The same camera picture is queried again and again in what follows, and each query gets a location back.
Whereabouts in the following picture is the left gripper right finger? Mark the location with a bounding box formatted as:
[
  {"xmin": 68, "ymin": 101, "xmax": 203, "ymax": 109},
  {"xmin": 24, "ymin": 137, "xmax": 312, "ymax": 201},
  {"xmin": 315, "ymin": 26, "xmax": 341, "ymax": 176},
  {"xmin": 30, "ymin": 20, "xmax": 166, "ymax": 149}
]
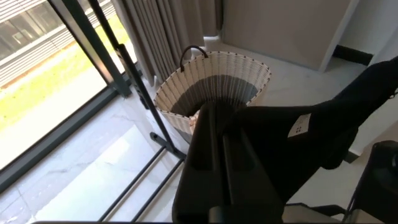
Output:
[{"xmin": 222, "ymin": 132, "xmax": 284, "ymax": 223}]

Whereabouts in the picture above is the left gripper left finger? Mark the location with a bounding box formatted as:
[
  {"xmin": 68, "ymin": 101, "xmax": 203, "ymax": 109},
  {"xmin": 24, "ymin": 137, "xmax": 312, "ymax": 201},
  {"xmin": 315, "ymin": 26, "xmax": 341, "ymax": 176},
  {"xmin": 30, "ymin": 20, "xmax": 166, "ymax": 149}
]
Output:
[{"xmin": 172, "ymin": 101, "xmax": 231, "ymax": 223}]

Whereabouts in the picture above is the black garment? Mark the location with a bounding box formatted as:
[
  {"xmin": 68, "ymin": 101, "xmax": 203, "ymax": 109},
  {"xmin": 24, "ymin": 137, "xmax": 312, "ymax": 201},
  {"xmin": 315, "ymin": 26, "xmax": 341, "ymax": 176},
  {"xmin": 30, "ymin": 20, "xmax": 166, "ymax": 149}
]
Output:
[{"xmin": 217, "ymin": 55, "xmax": 398, "ymax": 205}]

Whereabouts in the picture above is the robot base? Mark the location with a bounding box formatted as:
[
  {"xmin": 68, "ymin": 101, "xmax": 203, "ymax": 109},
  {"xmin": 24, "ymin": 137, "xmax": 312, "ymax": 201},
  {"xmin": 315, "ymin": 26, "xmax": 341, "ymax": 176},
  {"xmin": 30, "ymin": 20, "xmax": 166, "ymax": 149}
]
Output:
[{"xmin": 281, "ymin": 139, "xmax": 398, "ymax": 224}]

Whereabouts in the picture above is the black clothes rack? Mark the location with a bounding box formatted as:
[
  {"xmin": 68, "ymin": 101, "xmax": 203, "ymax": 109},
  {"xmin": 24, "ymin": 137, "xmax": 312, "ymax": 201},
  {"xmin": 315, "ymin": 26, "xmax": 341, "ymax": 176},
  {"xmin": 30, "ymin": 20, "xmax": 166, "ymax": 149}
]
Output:
[{"xmin": 88, "ymin": 0, "xmax": 188, "ymax": 223}]

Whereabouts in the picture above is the white laundry basket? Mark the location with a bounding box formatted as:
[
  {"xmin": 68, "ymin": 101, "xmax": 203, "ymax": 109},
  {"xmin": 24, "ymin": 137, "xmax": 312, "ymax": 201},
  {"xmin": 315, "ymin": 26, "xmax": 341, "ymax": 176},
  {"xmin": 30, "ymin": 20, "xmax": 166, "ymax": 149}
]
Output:
[{"xmin": 153, "ymin": 45, "xmax": 272, "ymax": 144}]

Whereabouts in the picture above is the beige curtain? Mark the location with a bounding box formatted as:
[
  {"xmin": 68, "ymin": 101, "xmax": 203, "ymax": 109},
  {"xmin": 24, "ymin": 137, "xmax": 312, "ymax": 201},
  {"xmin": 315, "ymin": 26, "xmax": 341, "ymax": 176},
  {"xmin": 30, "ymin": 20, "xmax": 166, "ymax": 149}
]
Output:
[{"xmin": 111, "ymin": 0, "xmax": 223, "ymax": 86}]

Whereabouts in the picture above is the window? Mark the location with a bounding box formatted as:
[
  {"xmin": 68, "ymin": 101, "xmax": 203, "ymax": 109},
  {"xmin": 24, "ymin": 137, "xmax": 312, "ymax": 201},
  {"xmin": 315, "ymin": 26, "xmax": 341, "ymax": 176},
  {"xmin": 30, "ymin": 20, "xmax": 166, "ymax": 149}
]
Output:
[{"xmin": 0, "ymin": 0, "xmax": 144, "ymax": 194}]

